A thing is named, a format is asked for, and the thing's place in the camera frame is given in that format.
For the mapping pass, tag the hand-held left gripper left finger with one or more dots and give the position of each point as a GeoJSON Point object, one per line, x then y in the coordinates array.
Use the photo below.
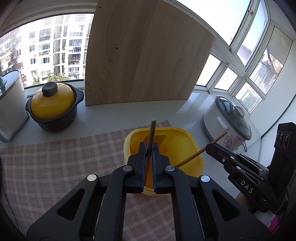
{"type": "Point", "coordinates": [138, 166]}

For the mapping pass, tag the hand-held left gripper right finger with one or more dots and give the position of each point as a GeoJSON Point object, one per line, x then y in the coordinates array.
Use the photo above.
{"type": "Point", "coordinates": [158, 166]}

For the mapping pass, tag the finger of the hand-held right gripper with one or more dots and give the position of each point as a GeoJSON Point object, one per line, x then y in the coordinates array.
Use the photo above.
{"type": "Point", "coordinates": [245, 183]}

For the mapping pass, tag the yellow plastic bowl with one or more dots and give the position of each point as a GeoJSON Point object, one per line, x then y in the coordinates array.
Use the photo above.
{"type": "Point", "coordinates": [180, 143]}

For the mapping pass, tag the brown wooden chopstick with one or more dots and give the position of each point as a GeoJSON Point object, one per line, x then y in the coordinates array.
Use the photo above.
{"type": "Point", "coordinates": [152, 132]}
{"type": "Point", "coordinates": [192, 158]}

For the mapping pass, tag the person's right forearm pink sleeve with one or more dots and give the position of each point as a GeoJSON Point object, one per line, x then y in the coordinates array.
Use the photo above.
{"type": "Point", "coordinates": [275, 226]}

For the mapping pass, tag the person's right hand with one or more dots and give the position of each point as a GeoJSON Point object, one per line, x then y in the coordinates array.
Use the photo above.
{"type": "Point", "coordinates": [263, 219]}

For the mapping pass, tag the white floral rice cooker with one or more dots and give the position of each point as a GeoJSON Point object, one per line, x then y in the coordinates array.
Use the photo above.
{"type": "Point", "coordinates": [215, 122]}

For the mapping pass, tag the pink checked placemat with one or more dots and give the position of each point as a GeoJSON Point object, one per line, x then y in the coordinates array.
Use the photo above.
{"type": "Point", "coordinates": [57, 157]}

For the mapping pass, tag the black ceramic pot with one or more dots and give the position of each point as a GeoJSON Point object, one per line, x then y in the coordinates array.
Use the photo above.
{"type": "Point", "coordinates": [55, 124]}

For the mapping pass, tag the yellow pot lid black knob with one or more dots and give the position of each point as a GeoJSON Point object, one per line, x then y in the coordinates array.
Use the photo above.
{"type": "Point", "coordinates": [53, 106]}

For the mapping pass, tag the light wooden board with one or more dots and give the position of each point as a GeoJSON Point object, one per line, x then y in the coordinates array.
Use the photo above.
{"type": "Point", "coordinates": [143, 58]}

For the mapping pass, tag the white cooker with glass lid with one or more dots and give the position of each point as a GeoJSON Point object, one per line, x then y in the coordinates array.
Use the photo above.
{"type": "Point", "coordinates": [11, 115]}

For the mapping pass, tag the white window frame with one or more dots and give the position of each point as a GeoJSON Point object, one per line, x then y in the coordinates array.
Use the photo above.
{"type": "Point", "coordinates": [227, 52]}

